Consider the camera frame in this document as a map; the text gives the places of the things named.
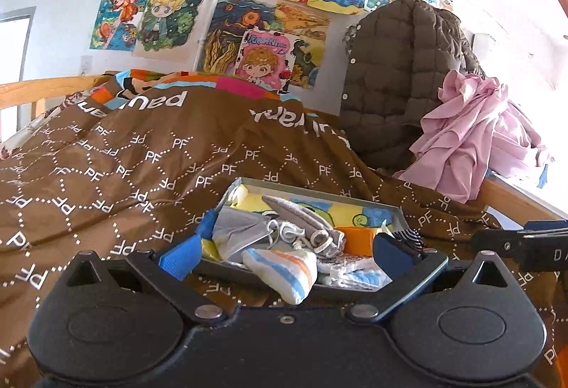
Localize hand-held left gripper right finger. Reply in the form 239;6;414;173
346;233;520;325

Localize navy striped sock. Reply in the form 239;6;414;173
390;228;424;253

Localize white striped sock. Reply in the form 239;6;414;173
242;248;318;304

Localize group of cartoon wall posters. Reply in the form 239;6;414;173
89;0;458;93

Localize white muslin cloth blue band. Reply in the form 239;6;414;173
317;257;393;289

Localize grey box with cartoon drawing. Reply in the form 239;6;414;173
191;177;411;293

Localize window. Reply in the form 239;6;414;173
0;6;36;82

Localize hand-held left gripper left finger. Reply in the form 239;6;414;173
58;235;231;325

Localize grey face mask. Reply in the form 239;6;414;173
212;208;278;262

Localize wooden bed frame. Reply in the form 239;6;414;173
0;0;568;233

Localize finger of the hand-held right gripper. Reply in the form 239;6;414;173
470;228;533;261
521;218;568;236

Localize olive quilted jacket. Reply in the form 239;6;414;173
342;0;484;176

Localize orange cloth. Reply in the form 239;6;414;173
339;226;387;258

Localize brown printed blanket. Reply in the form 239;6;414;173
0;69;568;388

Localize pink cloth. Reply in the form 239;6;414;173
397;69;555;204

